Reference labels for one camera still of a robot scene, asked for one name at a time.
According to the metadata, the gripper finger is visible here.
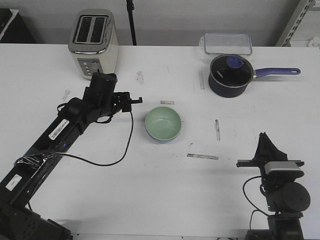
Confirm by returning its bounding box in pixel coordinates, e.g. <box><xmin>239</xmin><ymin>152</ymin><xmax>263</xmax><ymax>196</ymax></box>
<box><xmin>262</xmin><ymin>132</ymin><xmax>288</xmax><ymax>162</ymax></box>
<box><xmin>252</xmin><ymin>132</ymin><xmax>265</xmax><ymax>162</ymax></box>

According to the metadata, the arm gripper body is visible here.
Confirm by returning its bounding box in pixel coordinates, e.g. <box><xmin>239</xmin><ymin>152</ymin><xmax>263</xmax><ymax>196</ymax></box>
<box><xmin>236</xmin><ymin>159</ymin><xmax>305</xmax><ymax>185</ymax></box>
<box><xmin>83</xmin><ymin>87</ymin><xmax>132</xmax><ymax>118</ymax></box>

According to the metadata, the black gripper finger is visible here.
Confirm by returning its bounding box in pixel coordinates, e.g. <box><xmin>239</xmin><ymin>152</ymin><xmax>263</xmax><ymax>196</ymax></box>
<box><xmin>130</xmin><ymin>97</ymin><xmax>143</xmax><ymax>104</ymax></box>

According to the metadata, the light green bowl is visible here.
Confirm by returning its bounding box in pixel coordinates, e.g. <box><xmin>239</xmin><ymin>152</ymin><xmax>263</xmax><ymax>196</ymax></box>
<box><xmin>144</xmin><ymin>106</ymin><xmax>182</xmax><ymax>140</ymax></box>

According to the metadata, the blue bowl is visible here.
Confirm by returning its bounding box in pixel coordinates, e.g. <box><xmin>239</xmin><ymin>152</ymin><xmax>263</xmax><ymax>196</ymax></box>
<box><xmin>147</xmin><ymin>132</ymin><xmax>180</xmax><ymax>144</ymax></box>

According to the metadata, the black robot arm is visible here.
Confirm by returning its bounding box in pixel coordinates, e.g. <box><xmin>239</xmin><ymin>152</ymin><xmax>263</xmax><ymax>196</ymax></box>
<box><xmin>0</xmin><ymin>87</ymin><xmax>142</xmax><ymax>240</ymax></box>
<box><xmin>132</xmin><ymin>95</ymin><xmax>310</xmax><ymax>238</ymax></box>

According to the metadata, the cream two-slot toaster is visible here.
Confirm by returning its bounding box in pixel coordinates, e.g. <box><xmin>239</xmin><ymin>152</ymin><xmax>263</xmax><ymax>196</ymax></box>
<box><xmin>68</xmin><ymin>8</ymin><xmax>119</xmax><ymax>80</ymax></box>

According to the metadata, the dark blue saucepan with lid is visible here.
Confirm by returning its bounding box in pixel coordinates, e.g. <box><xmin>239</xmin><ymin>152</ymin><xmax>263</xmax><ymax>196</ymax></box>
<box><xmin>208</xmin><ymin>54</ymin><xmax>301</xmax><ymax>98</ymax></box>

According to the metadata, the clear plastic food container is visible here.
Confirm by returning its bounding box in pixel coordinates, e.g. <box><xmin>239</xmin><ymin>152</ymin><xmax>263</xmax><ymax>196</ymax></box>
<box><xmin>199</xmin><ymin>32</ymin><xmax>252</xmax><ymax>56</ymax></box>

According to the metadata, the black tripod pole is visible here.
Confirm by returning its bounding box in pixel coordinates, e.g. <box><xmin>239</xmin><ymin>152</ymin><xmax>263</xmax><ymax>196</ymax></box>
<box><xmin>126</xmin><ymin>0</ymin><xmax>137</xmax><ymax>46</ymax></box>

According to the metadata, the grey metal shelf upright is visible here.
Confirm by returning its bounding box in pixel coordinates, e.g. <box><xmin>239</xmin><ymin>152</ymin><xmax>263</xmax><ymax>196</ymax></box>
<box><xmin>275</xmin><ymin>0</ymin><xmax>317</xmax><ymax>47</ymax></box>

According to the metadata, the black camera cable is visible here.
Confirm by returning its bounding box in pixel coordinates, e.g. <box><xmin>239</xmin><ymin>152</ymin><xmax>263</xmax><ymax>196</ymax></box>
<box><xmin>242</xmin><ymin>174</ymin><xmax>271</xmax><ymax>231</ymax></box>
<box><xmin>57</xmin><ymin>109</ymin><xmax>134</xmax><ymax>167</ymax></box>

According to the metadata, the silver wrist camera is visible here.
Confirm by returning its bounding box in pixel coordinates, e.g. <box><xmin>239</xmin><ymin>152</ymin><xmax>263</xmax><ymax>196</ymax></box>
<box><xmin>89</xmin><ymin>72</ymin><xmax>118</xmax><ymax>96</ymax></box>

